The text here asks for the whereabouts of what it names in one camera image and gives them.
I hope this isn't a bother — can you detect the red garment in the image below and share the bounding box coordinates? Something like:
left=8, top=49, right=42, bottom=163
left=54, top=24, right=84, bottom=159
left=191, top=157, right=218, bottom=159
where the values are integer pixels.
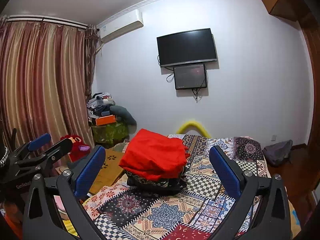
left=119, top=129, right=190, bottom=181

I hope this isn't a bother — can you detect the pile of clutter clothes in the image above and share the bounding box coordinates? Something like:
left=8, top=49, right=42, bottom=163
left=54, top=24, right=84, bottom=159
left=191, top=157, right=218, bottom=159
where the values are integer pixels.
left=86, top=92, right=116, bottom=126

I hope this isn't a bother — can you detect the red plush toy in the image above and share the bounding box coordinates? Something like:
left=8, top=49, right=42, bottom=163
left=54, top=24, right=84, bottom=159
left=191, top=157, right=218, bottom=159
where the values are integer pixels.
left=60, top=134, right=91, bottom=162

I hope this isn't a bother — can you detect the orange box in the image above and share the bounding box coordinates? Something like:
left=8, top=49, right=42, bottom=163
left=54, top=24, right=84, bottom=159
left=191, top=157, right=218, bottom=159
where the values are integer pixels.
left=95, top=115, right=116, bottom=126

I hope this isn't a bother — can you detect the green patterned box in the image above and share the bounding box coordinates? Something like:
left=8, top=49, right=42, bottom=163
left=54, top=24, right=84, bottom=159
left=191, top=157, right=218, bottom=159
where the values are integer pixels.
left=91, top=122, right=129, bottom=147

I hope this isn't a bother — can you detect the dark grey bag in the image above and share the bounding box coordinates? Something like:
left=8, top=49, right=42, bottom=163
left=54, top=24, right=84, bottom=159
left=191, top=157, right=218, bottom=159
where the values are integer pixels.
left=263, top=140, right=293, bottom=167

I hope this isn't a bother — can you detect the striped red gold curtain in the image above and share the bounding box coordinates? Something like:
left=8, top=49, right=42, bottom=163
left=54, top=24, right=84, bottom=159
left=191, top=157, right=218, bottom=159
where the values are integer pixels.
left=1, top=21, right=95, bottom=146

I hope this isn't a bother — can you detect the dark grey-green cushion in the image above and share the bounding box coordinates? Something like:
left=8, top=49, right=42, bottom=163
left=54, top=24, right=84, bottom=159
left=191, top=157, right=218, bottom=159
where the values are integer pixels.
left=110, top=105, right=137, bottom=126

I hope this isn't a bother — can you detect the patchwork patterned bedsheet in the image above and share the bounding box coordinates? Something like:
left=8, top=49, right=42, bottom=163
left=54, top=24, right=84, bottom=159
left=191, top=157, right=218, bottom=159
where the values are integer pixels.
left=84, top=134, right=276, bottom=239

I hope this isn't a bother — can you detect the navy patterned folded garment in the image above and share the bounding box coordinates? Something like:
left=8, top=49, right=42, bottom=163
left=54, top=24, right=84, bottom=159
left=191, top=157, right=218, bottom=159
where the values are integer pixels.
left=125, top=168, right=187, bottom=196

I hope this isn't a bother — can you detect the yellow curved tube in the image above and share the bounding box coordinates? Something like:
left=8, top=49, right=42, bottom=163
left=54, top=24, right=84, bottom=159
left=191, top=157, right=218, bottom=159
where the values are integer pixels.
left=176, top=120, right=211, bottom=138

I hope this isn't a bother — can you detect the white air conditioner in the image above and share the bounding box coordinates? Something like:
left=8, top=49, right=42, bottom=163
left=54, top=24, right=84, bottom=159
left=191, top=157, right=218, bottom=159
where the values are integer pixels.
left=98, top=9, right=144, bottom=44

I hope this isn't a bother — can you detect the wooden overhead cabinet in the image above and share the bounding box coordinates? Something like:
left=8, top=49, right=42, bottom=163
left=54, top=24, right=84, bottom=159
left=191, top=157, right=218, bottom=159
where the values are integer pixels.
left=262, top=0, right=310, bottom=22

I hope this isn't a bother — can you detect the small black wall monitor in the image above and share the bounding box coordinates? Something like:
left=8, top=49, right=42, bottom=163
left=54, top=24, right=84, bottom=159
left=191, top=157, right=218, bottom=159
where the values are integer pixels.
left=174, top=64, right=207, bottom=90

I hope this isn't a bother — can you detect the black wall television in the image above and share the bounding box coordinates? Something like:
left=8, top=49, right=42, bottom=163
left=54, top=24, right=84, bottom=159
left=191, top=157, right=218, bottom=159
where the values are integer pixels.
left=157, top=28, right=217, bottom=67

